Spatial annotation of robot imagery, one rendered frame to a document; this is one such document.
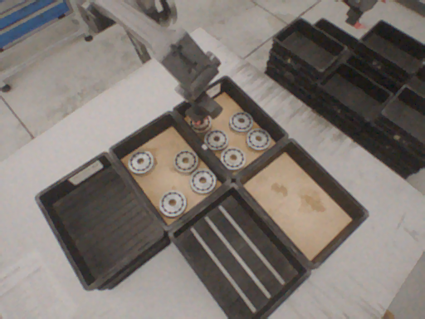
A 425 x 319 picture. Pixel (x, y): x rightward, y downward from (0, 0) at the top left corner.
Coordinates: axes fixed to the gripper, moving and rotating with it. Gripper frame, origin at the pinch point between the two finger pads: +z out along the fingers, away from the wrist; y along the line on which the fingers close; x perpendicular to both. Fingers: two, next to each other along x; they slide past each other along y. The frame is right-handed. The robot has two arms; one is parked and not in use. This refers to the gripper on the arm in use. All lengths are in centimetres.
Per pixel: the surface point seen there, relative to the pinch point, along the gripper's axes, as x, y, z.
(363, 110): -47, 103, 50
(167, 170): -5.7, -24.3, 3.7
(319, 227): -64, 1, 3
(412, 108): -68, 116, 39
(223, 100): 2.2, 17.0, 4.4
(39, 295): -5, -91, 16
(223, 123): -6.2, 8.3, 4.2
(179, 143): 0.1, -12.2, 3.9
